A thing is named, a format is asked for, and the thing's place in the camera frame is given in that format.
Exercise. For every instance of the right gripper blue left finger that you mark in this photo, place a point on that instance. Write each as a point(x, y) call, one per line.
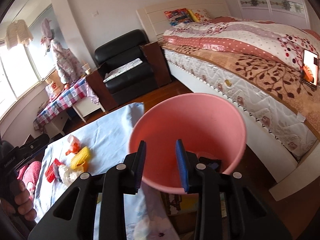
point(134, 169)

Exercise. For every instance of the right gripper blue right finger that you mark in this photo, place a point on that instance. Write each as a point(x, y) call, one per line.
point(186, 162)

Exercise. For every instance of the pink plastic trash bucket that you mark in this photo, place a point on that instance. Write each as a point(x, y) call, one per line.
point(208, 126)

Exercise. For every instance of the person's left hand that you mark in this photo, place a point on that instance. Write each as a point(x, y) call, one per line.
point(25, 205)

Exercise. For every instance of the red polka dot cushion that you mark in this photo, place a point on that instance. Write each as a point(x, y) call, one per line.
point(29, 174)

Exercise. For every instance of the red foam fruit net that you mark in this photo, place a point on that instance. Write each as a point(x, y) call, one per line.
point(52, 172)

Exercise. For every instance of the yellow foam fruit net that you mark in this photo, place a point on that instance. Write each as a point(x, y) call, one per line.
point(80, 161)

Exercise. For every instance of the light blue floral tablecloth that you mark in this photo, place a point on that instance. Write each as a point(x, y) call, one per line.
point(108, 141)

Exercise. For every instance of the orange white plastic bag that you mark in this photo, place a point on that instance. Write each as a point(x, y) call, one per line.
point(74, 145)

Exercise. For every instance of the white desk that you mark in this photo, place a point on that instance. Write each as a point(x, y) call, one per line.
point(81, 110)

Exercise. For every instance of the brown paper shopping bag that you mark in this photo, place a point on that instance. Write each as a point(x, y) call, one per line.
point(54, 85)

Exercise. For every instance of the window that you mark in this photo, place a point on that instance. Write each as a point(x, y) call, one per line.
point(24, 67)

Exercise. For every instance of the plaid tablecloth on desk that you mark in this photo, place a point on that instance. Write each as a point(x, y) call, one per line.
point(65, 100)

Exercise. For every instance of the dark wooden side cabinet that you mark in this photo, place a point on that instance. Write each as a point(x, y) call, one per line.
point(95, 81)

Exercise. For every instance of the white cushion on armchair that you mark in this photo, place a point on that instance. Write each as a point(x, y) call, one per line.
point(122, 69)

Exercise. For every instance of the hanging floral pyjamas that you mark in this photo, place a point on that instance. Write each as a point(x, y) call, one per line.
point(68, 67)

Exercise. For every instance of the drink cup with straw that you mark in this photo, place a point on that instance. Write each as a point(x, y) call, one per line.
point(86, 67)

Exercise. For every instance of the black leather armchair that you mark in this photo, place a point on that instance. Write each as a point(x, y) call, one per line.
point(118, 52)

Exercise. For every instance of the dark wooden nightstand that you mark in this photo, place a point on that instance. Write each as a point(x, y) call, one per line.
point(155, 57)

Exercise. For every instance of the bed with floral bedding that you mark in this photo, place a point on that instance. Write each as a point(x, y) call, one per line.
point(256, 65)

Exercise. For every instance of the hanging cream knitted top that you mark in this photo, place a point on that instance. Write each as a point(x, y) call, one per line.
point(17, 33)

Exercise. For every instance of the white bed headboard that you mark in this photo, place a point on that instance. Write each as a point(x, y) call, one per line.
point(156, 19)

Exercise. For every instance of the colourful printed pillow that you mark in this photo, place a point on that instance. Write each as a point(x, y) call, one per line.
point(178, 16)

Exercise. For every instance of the smartphone on bed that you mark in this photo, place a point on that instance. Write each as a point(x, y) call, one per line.
point(310, 69)

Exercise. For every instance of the white wardrobe with pink doors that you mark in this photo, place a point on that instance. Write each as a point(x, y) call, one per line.
point(290, 12)

